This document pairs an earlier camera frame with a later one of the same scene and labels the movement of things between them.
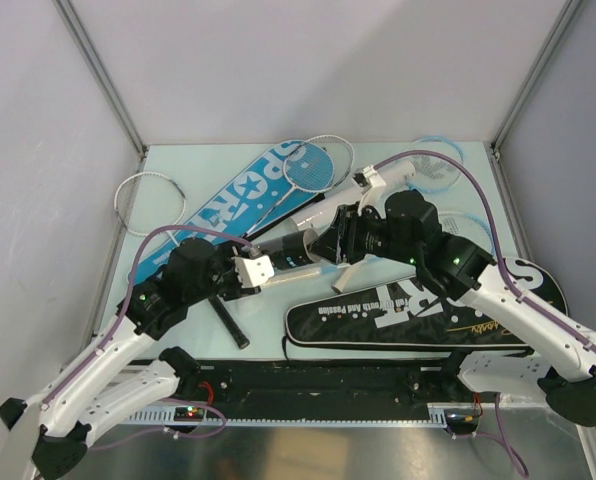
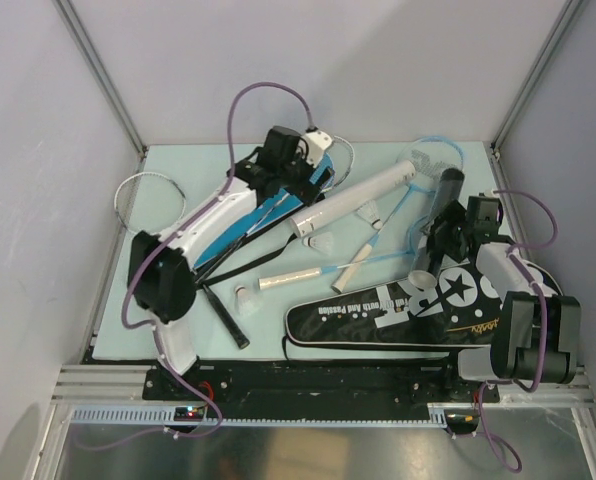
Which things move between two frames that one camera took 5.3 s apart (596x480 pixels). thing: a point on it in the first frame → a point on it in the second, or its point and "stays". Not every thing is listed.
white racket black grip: (146, 202) stays
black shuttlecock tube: (292, 250) → (428, 259)
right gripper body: (370, 236) → (449, 237)
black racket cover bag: (400, 313) stays
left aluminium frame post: (71, 19) stays
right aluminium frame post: (536, 72) stays
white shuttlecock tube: (397, 175) stays
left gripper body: (222, 280) → (296, 175)
